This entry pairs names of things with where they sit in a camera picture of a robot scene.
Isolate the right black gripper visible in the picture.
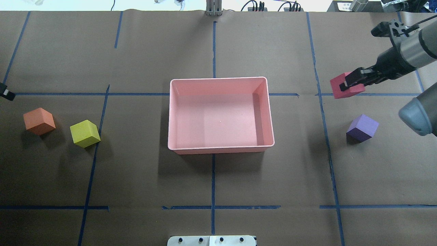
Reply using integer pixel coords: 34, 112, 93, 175
339, 48, 410, 92

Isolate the red foam block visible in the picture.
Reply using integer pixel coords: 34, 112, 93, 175
330, 72, 366, 99

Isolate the purple foam block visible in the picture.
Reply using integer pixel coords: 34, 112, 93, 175
346, 114, 379, 142

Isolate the yellow foam block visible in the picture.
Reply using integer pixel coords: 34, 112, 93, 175
70, 120, 100, 148

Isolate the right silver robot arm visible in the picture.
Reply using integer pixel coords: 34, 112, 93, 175
330, 20, 437, 136

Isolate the pink plastic bin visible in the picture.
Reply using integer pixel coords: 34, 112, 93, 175
167, 77, 275, 155

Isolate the orange foam block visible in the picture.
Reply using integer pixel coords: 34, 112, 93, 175
23, 108, 56, 136

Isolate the small metal cylinder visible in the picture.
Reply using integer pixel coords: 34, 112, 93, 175
349, 0, 369, 12

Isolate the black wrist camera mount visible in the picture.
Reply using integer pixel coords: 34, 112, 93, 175
370, 19, 419, 41

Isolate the aluminium frame post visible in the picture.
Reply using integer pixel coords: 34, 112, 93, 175
206, 0, 223, 16

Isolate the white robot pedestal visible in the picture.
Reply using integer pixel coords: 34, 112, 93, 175
167, 235, 257, 246

